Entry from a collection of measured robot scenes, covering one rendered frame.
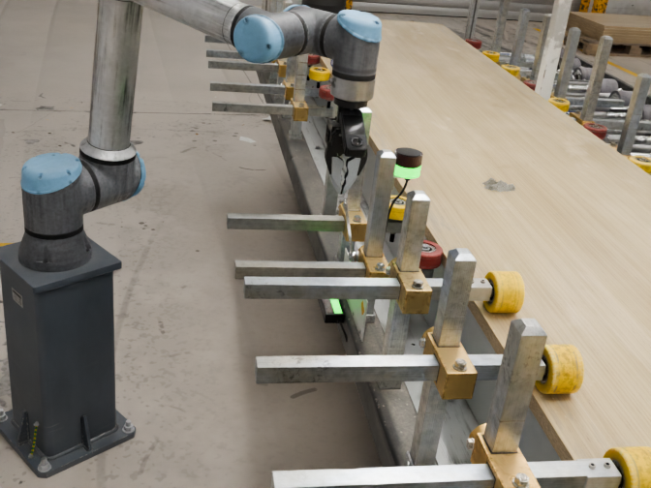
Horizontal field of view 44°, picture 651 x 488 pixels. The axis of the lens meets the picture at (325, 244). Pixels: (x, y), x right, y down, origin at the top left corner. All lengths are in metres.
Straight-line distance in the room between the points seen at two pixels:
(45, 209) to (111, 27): 0.49
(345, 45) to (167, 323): 1.73
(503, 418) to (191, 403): 1.74
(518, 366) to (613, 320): 0.64
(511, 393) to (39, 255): 1.46
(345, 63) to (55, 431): 1.38
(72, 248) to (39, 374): 0.36
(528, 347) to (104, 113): 1.44
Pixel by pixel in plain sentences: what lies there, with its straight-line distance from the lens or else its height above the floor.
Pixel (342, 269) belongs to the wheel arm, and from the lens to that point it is 1.72.
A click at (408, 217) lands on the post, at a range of 1.46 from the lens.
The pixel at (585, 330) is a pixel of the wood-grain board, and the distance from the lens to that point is 1.59.
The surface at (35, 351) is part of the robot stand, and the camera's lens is 2.30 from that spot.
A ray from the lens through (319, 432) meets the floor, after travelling 2.62.
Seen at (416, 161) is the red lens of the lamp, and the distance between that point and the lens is 1.68.
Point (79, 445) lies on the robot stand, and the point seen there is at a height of 0.03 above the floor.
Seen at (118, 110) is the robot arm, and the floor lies 1.00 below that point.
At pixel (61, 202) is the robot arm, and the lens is 2.15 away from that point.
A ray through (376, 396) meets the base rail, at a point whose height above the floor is 0.70.
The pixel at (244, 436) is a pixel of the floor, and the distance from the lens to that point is 2.58.
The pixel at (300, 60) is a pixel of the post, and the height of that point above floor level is 0.99.
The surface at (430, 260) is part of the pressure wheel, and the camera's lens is 1.73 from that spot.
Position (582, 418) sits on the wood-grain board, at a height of 0.90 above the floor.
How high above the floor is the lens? 1.66
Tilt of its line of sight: 26 degrees down
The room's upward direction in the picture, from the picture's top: 6 degrees clockwise
